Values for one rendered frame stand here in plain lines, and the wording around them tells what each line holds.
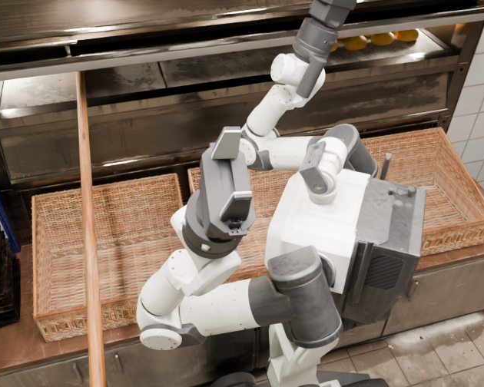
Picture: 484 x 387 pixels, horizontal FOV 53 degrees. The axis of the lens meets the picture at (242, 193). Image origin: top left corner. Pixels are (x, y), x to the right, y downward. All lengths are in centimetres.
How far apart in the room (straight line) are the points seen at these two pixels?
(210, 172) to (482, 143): 215
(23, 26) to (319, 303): 119
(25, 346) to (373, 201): 131
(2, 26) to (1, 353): 106
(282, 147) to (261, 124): 8
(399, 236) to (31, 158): 135
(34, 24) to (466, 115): 182
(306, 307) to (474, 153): 192
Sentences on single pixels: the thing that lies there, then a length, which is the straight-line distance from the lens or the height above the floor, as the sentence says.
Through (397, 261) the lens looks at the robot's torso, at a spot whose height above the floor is 137.
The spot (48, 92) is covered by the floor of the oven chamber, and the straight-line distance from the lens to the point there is 190.
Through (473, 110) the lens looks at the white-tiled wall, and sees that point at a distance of 245.
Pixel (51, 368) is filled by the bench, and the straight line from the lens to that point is 191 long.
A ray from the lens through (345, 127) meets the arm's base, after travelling 118.
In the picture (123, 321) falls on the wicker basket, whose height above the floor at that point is 61.
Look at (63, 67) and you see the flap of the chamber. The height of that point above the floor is 141.
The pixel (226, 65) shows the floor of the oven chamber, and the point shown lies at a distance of 195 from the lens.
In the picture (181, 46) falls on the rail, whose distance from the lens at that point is 154.
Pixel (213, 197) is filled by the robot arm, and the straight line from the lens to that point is 57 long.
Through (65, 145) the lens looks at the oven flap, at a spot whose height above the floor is 103.
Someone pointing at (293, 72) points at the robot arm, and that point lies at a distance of 116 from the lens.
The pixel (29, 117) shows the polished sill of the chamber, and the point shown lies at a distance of 180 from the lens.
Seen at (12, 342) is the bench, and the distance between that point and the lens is 191.
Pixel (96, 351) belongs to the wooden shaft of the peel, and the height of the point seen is 120.
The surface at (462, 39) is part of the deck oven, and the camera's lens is 220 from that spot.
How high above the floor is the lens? 208
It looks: 42 degrees down
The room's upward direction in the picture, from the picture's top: straight up
